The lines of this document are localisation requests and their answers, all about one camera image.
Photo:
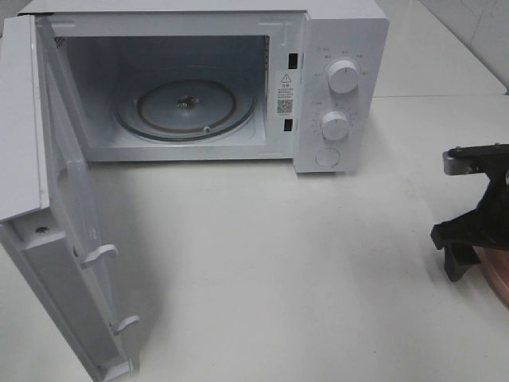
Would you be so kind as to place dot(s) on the white microwave oven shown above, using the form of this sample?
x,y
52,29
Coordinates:
x,y
113,46

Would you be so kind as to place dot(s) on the white microwave door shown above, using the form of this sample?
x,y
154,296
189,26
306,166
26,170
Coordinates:
x,y
50,224

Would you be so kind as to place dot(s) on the glass microwave turntable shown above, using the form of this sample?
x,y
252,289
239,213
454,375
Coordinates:
x,y
185,110

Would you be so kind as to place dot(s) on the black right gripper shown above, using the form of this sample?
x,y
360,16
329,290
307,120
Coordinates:
x,y
486,226

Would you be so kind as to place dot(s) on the lower white microwave knob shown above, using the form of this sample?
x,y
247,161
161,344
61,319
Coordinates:
x,y
335,125

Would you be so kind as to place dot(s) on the white microwave knob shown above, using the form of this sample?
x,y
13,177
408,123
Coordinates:
x,y
343,75
335,125

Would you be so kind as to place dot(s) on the white warning label sticker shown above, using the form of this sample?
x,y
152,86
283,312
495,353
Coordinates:
x,y
284,93

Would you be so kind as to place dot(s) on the round white door button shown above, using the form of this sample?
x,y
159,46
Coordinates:
x,y
328,158

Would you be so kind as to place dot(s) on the upper white microwave knob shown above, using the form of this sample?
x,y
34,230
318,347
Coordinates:
x,y
343,75

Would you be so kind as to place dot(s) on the pink round plate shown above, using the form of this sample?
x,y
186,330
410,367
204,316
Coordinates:
x,y
494,266

